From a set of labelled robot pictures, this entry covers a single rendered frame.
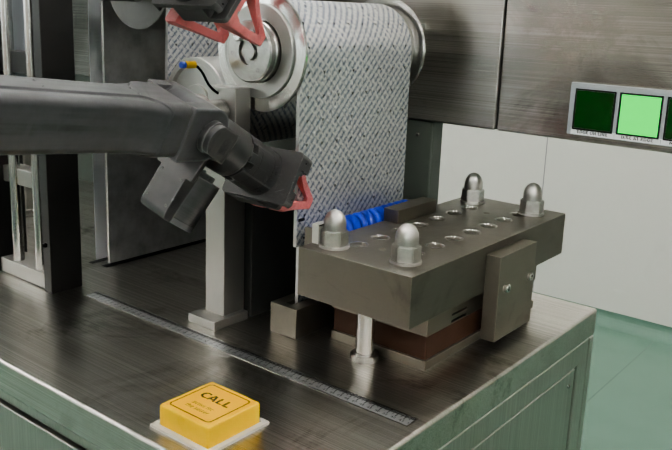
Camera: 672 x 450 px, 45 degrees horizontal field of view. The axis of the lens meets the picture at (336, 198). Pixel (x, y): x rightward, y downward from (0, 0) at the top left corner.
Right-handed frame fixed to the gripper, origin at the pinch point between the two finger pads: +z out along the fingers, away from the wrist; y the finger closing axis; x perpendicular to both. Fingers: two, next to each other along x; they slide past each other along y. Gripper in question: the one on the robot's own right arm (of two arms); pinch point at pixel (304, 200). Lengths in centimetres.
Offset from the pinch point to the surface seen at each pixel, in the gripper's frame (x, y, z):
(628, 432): -2, -8, 204
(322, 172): 4.3, 0.2, 0.9
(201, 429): -27.5, 12.6, -16.8
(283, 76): 11.9, -1.7, -10.1
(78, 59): 25, -93, 21
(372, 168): 9.1, 0.2, 10.6
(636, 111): 25.9, 29.6, 19.8
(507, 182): 91, -102, 253
